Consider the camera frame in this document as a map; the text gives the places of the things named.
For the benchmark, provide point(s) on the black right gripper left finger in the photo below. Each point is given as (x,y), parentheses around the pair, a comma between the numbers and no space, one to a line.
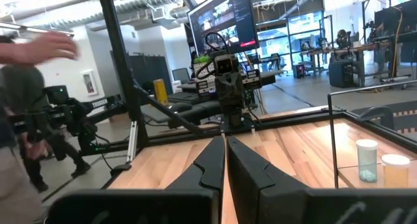
(146,207)

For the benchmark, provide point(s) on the wooden background workbench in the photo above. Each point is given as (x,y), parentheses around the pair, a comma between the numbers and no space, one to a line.
(342,50)

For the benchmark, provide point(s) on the silver aluminium extrusion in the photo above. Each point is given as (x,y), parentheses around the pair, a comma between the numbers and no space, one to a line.
(132,141)

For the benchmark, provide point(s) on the orange striped black floor mat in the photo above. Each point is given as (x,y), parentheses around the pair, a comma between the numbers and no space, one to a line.
(407,120)

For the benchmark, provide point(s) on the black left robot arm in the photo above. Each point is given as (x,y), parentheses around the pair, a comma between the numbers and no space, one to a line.
(234,118)

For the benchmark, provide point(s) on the person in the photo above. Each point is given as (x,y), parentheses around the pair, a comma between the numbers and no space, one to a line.
(16,191)
(23,87)

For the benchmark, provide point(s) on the black aluminium table frame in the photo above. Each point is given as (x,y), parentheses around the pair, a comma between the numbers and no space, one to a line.
(120,54)

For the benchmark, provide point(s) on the dark partition panel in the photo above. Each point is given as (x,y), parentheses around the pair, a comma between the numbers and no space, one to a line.
(150,71)

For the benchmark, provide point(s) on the dark grey side desk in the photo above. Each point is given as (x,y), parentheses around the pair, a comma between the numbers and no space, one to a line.
(195,111)

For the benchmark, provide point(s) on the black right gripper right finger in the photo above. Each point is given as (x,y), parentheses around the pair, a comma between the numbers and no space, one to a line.
(293,207)

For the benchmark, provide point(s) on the small blue-label pill bottle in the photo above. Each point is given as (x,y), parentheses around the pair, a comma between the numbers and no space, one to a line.
(366,162)

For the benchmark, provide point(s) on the black metal shelf frame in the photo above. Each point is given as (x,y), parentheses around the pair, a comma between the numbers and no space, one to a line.
(331,136)

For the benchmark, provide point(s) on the small yellow pill bottle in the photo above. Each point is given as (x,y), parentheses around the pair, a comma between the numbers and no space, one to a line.
(395,172)

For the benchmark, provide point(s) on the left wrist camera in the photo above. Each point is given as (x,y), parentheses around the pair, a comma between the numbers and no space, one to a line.
(225,64)

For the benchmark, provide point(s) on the white framed wall picture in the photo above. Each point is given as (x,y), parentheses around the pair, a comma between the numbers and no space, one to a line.
(89,83)

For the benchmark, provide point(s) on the person's hand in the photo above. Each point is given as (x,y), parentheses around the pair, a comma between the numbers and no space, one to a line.
(45,48)

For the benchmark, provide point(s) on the yellow cylindrical can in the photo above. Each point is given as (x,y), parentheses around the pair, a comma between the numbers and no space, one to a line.
(160,92)

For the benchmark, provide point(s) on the black floor cabinet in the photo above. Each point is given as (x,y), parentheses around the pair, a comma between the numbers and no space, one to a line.
(342,74)

